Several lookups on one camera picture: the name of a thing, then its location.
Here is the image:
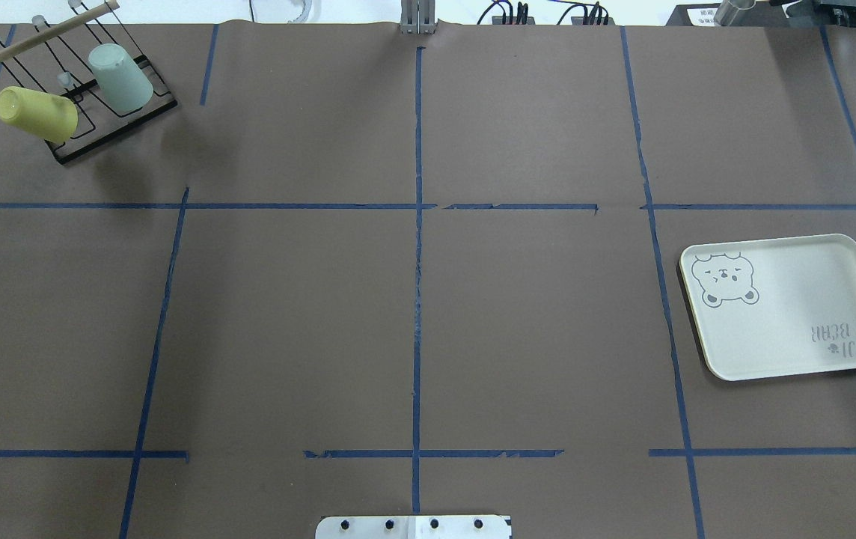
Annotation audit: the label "pale green plastic cup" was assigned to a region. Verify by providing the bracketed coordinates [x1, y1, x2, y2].
[88, 43, 153, 115]

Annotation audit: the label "cream bear print tray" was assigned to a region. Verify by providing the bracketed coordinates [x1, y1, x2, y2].
[679, 234, 856, 381]

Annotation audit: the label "yellow plastic cup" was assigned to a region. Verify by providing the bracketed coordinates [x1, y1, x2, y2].
[0, 86, 79, 144]

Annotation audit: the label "silver metal cylinder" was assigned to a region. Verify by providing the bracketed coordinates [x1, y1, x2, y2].
[713, 0, 756, 27]

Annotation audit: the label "grey aluminium post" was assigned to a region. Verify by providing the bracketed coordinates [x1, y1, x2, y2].
[400, 0, 438, 35]

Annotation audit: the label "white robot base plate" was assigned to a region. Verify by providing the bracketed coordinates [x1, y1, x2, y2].
[314, 514, 513, 538]

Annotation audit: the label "black plugs and cables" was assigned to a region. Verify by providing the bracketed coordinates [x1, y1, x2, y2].
[477, 0, 617, 27]

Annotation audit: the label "black wire cup rack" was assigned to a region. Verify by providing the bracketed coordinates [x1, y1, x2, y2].
[0, 1, 178, 165]

